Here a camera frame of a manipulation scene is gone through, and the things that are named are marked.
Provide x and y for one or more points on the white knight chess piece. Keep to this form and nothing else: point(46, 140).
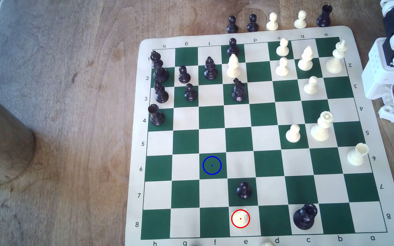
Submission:
point(240, 221)

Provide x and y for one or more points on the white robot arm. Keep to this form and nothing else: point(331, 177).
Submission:
point(376, 75)

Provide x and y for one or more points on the black pawn chess piece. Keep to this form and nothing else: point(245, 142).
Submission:
point(232, 26)
point(252, 25)
point(244, 190)
point(190, 94)
point(232, 48)
point(184, 76)

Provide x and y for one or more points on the black rook chess piece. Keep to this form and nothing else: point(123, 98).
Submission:
point(324, 18)
point(156, 118)

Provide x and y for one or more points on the green and white chess mat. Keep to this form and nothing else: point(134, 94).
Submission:
point(238, 140)

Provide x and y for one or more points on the black bishop chess piece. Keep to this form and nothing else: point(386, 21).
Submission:
point(210, 71)
point(161, 95)

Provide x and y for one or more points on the black knight chess piece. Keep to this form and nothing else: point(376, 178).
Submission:
point(239, 92)

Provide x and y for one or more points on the black king chess piece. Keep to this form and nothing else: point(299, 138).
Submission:
point(159, 72)

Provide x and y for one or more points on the white bishop chess piece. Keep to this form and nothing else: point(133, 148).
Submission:
point(305, 61)
point(233, 68)

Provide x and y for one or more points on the white pawn chess piece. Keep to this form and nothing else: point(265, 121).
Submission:
point(311, 87)
point(272, 24)
point(293, 135)
point(300, 22)
point(282, 49)
point(267, 244)
point(281, 68)

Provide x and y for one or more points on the white queen chess piece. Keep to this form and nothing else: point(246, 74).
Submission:
point(320, 131)

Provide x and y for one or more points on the black queen chess piece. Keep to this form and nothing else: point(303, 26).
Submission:
point(303, 218)

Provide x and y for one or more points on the white king chess piece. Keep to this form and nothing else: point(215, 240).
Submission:
point(335, 63)

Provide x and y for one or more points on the white rook chess piece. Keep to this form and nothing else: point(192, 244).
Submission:
point(356, 157)

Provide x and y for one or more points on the round wooden post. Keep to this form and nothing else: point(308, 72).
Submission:
point(2, 143)

